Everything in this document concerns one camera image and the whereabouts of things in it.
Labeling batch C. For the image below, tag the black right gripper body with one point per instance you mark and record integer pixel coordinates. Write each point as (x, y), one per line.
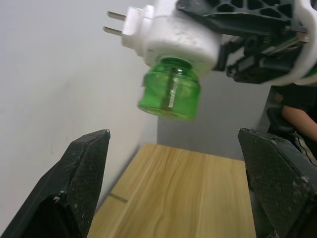
(267, 59)

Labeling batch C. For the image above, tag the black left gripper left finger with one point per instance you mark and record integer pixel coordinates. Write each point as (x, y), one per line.
(62, 188)

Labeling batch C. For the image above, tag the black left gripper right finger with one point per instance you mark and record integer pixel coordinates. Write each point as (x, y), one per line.
(275, 188)

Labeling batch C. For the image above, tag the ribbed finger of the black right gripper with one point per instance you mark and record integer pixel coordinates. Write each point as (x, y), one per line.
(222, 59)
(237, 15)

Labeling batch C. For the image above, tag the white mosquito repellent heater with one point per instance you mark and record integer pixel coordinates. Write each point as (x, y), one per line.
(178, 37)

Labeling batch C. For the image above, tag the green liquid repellent bottle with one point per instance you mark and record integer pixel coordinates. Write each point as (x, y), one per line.
(171, 91)

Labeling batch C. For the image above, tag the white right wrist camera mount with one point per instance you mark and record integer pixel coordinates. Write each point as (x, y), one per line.
(305, 62)

